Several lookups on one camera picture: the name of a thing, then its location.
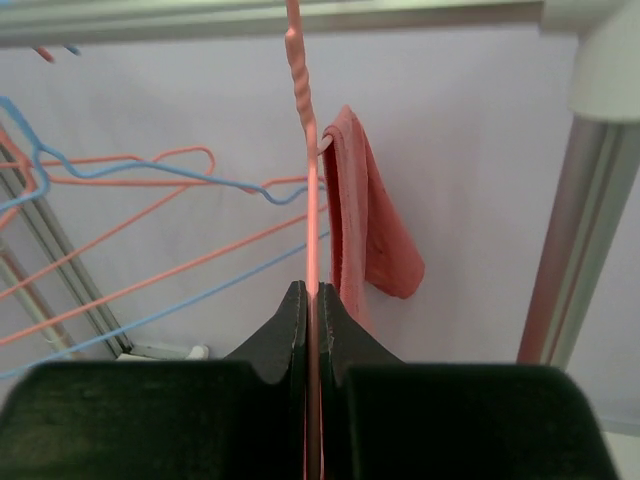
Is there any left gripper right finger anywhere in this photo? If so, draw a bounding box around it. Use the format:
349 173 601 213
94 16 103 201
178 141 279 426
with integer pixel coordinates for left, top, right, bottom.
318 284 617 480

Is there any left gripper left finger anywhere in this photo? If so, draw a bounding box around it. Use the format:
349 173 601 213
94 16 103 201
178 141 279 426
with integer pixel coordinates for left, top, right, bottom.
1 281 307 479

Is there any pink t shirt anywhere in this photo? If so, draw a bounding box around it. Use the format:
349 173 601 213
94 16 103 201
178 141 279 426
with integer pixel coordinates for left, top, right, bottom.
322 105 425 332

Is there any blue hanger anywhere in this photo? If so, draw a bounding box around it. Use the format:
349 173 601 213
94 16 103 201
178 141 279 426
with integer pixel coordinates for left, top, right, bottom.
1 40 307 384

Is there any metal clothes rack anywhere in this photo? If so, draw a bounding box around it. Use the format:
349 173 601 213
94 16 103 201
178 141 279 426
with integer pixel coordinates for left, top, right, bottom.
1 1 639 367

